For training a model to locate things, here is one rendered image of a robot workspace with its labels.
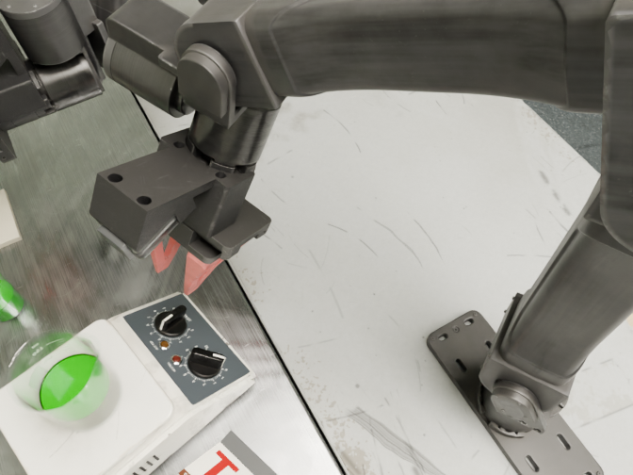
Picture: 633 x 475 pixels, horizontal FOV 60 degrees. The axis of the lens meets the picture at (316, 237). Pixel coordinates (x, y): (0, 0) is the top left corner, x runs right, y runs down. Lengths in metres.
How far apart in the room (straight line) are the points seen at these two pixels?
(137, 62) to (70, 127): 0.42
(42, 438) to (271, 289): 0.27
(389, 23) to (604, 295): 0.20
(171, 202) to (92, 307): 0.32
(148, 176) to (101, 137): 0.43
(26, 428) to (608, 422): 0.55
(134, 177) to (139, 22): 0.11
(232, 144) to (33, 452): 0.30
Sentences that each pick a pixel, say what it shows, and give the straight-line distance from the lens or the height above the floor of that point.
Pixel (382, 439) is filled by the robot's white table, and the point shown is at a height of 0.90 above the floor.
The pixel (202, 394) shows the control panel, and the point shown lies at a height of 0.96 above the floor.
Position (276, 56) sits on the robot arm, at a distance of 0.31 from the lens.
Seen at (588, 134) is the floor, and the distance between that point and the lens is 2.21.
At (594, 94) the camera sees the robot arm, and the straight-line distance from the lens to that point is 0.25.
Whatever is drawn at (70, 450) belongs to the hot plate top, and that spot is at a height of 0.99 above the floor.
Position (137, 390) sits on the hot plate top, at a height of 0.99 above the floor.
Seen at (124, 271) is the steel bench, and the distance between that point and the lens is 0.67.
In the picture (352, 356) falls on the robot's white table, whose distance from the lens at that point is 0.60.
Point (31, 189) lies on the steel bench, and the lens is 0.78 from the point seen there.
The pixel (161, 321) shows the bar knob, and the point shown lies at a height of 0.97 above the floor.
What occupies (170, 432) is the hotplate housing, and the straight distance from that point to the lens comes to 0.53.
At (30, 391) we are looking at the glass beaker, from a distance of 0.50.
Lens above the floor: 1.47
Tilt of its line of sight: 59 degrees down
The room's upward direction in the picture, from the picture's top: 1 degrees clockwise
